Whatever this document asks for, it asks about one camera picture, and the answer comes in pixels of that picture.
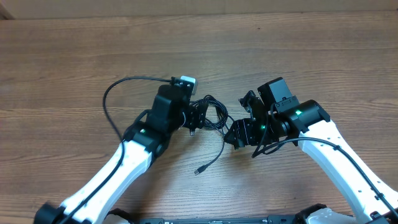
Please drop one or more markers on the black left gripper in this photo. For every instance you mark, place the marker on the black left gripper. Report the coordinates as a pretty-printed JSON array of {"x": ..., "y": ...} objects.
[{"x": 196, "y": 115}]

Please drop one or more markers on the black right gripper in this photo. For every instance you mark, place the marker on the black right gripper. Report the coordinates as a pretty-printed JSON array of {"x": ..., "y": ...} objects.
[{"x": 243, "y": 129}]

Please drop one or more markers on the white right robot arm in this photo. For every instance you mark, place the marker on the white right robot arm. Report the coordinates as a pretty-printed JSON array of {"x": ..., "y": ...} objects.
[{"x": 278, "y": 118}]

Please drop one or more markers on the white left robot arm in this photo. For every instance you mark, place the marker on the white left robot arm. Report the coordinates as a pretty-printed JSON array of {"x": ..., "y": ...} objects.
[{"x": 142, "y": 143}]

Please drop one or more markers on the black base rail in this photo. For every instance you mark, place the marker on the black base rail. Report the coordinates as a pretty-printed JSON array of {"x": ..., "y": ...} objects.
[{"x": 242, "y": 220}]

